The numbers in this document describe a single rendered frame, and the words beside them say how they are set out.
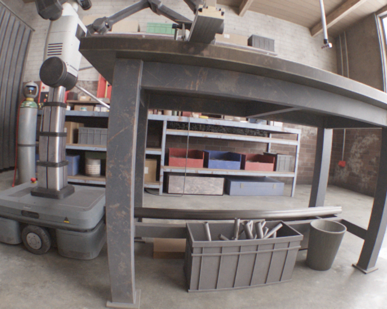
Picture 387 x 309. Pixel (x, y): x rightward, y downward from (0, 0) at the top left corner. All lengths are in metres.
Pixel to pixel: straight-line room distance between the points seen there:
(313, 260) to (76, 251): 1.15
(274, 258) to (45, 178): 1.17
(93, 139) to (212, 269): 1.92
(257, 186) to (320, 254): 1.65
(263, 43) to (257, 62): 2.75
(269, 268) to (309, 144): 3.10
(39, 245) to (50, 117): 0.65
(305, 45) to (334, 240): 3.51
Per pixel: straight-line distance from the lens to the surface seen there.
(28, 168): 2.56
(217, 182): 2.51
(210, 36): 0.62
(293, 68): 0.76
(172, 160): 2.39
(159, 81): 0.70
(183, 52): 0.65
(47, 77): 1.27
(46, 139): 1.28
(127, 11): 1.62
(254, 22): 3.90
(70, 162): 2.60
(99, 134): 2.47
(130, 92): 0.68
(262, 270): 1.02
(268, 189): 2.78
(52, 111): 1.28
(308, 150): 3.92
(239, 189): 2.63
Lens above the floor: 0.61
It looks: 4 degrees down
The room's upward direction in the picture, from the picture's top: 4 degrees clockwise
